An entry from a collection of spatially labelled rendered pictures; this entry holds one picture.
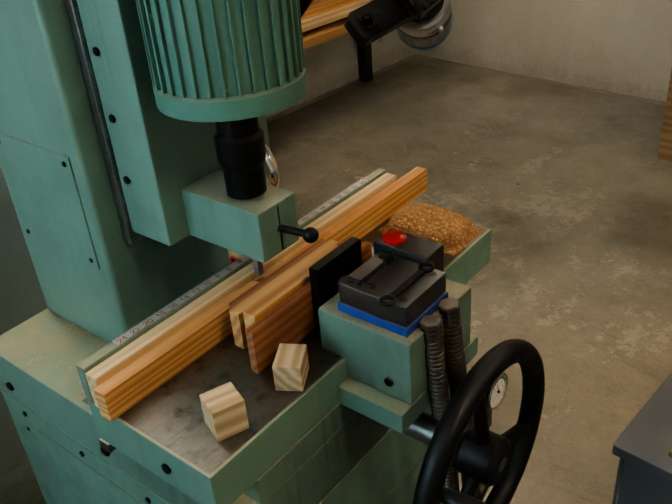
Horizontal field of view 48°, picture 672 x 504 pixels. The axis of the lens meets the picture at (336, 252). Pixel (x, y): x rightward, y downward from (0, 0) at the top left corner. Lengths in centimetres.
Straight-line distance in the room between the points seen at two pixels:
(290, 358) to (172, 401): 15
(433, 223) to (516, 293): 151
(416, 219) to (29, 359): 62
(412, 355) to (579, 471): 124
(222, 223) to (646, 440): 79
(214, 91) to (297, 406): 36
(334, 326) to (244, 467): 20
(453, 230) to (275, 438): 44
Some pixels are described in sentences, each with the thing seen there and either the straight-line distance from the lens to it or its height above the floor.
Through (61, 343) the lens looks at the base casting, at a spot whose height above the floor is 80.
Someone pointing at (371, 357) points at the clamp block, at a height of 92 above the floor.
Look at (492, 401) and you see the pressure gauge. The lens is 125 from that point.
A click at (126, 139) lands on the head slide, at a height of 114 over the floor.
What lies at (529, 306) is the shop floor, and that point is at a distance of 258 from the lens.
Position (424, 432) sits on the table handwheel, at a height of 82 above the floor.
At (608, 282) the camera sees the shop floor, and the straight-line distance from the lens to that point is 274.
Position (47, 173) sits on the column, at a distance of 110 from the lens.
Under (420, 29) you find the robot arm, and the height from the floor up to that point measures 118.
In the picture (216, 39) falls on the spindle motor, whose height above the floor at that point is 129.
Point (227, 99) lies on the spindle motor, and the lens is 83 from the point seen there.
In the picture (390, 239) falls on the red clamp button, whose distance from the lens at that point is 93.
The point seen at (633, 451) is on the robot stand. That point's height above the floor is 55.
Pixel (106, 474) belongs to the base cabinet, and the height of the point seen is 68.
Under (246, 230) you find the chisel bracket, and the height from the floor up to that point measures 104.
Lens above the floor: 150
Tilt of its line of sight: 31 degrees down
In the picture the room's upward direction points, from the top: 5 degrees counter-clockwise
